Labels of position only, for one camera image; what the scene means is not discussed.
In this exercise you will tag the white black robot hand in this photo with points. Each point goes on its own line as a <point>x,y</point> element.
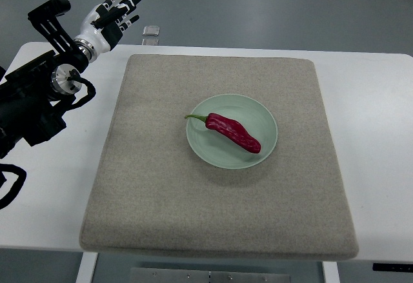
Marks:
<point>104,26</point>

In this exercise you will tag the red chili pepper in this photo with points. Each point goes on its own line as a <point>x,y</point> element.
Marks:
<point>231,129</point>

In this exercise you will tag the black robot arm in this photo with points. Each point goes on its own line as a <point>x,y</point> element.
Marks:
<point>35,96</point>

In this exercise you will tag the light green plate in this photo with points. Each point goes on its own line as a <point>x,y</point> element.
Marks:
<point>221,152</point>

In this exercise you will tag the clear floor socket cover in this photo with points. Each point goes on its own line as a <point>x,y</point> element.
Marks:
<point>151,31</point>

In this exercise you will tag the beige felt mat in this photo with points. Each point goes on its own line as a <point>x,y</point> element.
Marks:
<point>153,194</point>

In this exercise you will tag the white table leg left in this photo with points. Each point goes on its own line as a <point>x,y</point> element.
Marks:
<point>87,267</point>

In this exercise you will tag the white table leg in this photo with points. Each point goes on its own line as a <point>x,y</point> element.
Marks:
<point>87,267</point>
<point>330,272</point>

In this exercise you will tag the white table leg right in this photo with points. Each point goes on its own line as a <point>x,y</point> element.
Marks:
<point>330,272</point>

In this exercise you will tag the black table control panel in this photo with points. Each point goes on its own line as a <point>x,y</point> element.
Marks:
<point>402,268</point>

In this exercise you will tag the metal base plate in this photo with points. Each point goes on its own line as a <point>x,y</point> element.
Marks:
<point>201,276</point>

